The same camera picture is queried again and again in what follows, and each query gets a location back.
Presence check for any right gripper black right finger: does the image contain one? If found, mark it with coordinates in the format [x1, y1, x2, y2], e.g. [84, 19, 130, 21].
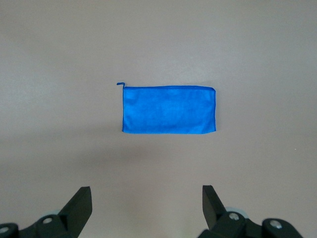
[199, 184, 304, 238]

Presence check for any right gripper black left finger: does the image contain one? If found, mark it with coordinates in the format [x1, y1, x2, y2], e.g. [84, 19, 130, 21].
[0, 185, 93, 238]

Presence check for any blue microfibre towel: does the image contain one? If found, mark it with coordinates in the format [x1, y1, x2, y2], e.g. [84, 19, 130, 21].
[116, 81, 217, 135]

